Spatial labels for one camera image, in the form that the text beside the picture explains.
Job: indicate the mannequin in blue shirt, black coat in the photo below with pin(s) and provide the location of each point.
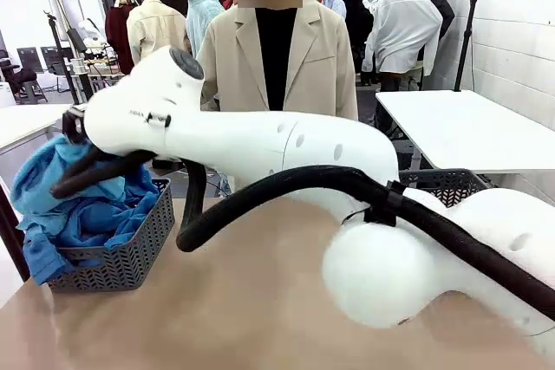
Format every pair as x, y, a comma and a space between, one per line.
360, 27

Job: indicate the black office chair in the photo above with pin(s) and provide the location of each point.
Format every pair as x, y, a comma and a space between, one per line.
24, 77

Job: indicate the light blue cotton garment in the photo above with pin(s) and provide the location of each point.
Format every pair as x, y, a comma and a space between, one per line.
47, 162

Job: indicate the mannequin in light blue shirt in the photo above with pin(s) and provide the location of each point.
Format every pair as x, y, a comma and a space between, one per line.
201, 19

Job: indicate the mannequin in beige jacket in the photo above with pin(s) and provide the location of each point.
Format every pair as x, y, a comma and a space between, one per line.
152, 27

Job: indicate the grey plastic lattice basket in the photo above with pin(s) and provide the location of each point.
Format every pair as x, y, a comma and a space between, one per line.
433, 177
108, 270

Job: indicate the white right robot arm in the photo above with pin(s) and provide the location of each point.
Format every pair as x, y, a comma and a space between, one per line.
260, 140

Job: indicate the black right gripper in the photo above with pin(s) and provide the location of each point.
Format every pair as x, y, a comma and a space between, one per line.
74, 127

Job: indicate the white table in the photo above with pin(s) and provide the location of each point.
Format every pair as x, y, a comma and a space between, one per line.
26, 123
455, 127

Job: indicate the black tripod stand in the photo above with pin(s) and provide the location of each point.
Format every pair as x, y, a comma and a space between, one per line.
466, 40

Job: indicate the black lamp stand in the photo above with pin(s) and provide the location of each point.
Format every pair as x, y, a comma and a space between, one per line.
76, 40

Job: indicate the silver slanted pole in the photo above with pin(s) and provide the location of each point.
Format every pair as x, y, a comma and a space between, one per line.
88, 88

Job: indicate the person in beige blazer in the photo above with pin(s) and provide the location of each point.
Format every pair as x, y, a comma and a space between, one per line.
243, 62

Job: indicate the mannequin in dark red dress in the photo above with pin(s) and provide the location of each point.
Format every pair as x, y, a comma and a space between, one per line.
119, 32

